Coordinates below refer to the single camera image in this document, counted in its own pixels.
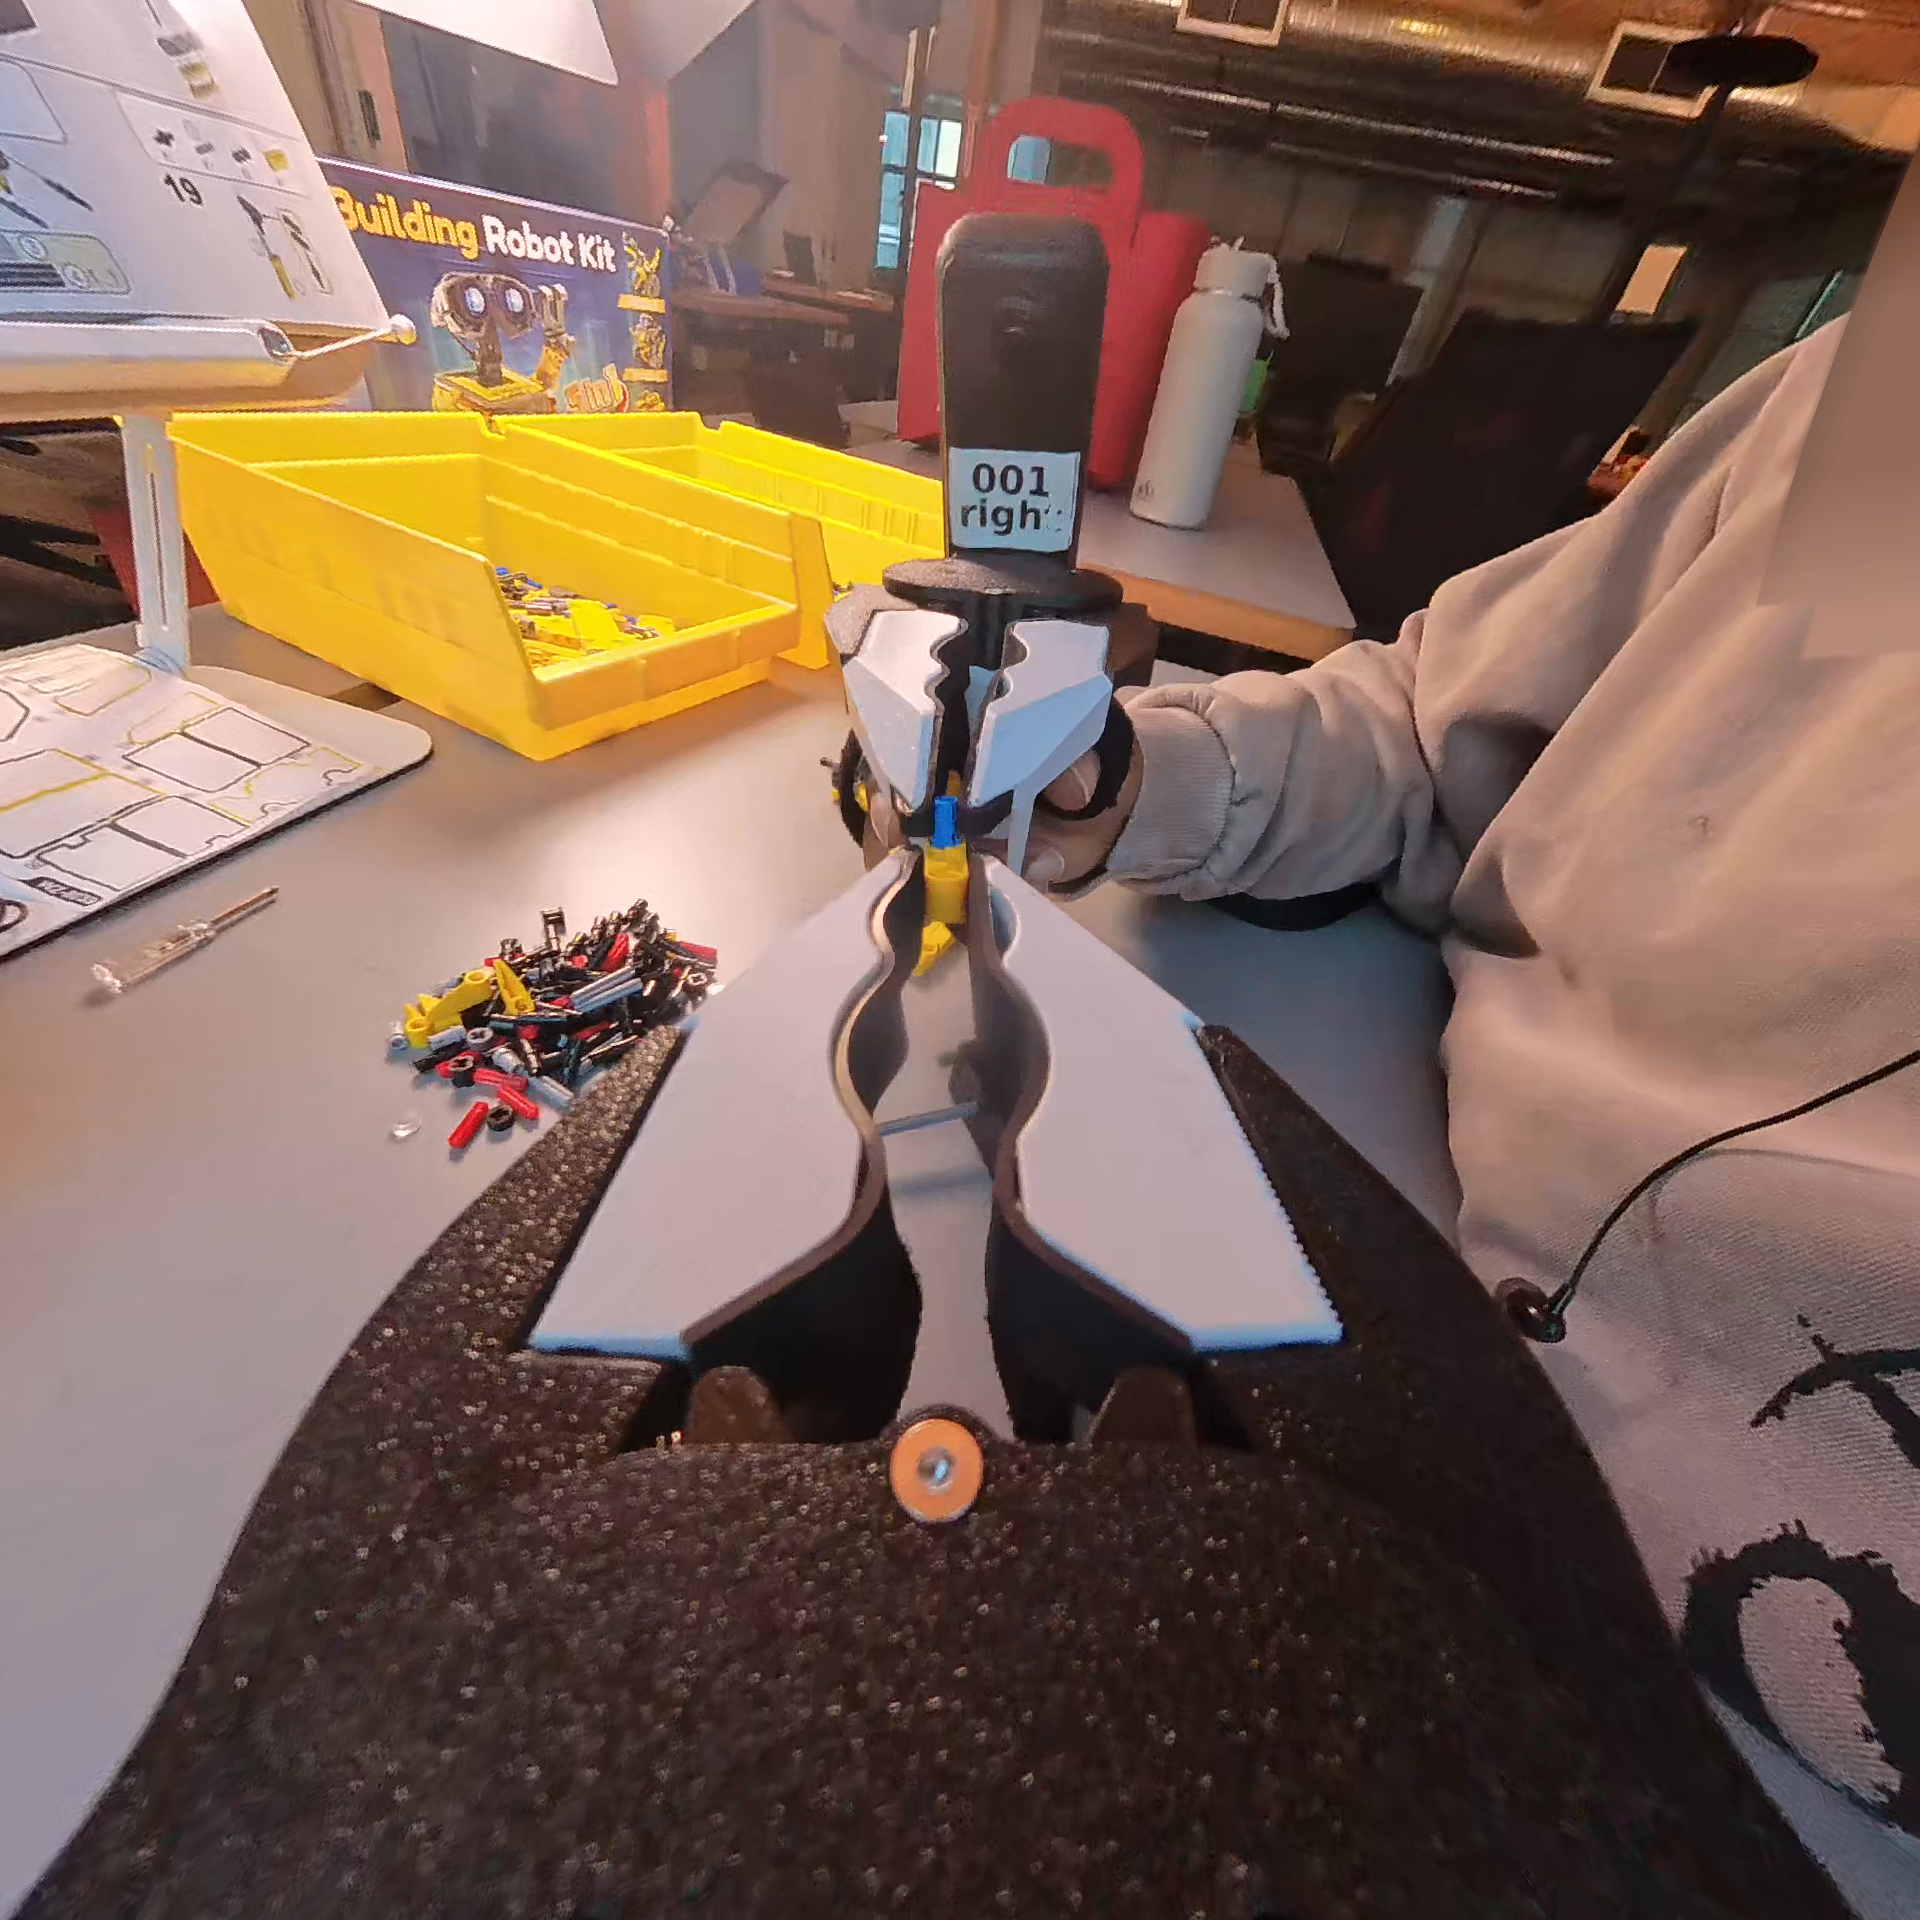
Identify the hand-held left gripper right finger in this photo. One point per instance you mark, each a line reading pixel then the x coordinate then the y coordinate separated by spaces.
pixel 1155 1171

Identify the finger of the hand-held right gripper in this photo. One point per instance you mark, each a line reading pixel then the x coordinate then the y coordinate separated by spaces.
pixel 892 704
pixel 1050 704

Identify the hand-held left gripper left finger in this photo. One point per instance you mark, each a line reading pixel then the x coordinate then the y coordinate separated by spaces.
pixel 722 1171

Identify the blue building pin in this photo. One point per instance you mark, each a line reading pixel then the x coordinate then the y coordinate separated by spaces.
pixel 944 822

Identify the long yellow building beam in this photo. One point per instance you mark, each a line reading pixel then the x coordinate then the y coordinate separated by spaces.
pixel 944 901

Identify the pile of small building parts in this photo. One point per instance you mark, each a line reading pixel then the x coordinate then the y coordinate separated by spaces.
pixel 557 1004

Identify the person's right forearm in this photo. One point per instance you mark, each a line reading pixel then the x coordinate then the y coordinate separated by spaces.
pixel 1306 764

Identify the grey desk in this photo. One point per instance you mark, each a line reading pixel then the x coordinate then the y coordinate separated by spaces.
pixel 226 1200

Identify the person's right hand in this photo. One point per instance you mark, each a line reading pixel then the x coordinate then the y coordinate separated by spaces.
pixel 1069 863

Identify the red felt bag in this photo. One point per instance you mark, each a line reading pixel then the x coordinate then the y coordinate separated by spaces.
pixel 1155 316

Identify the thin grey axle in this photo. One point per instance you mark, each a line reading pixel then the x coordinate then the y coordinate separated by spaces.
pixel 931 1116

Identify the yellow plastic bin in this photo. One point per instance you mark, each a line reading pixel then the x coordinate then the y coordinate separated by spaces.
pixel 839 480
pixel 376 557

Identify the wood edged side table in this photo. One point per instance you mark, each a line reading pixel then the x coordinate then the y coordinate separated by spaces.
pixel 1245 570

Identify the black armrest pad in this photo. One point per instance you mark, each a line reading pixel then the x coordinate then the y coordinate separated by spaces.
pixel 1290 908

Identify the heap of mixed building parts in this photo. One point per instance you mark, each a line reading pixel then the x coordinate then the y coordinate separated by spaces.
pixel 580 616

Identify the dark chair back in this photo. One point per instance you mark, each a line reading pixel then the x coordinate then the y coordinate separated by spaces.
pixel 1500 464

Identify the robot kit box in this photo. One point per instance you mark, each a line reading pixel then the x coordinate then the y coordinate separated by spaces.
pixel 494 316

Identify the person's beige sweatshirt torso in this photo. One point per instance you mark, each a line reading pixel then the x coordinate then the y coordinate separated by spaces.
pixel 1724 974

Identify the white book stand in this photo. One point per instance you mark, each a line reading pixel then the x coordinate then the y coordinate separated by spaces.
pixel 159 511

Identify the open instruction manual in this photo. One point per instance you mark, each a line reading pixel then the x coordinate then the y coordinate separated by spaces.
pixel 150 181

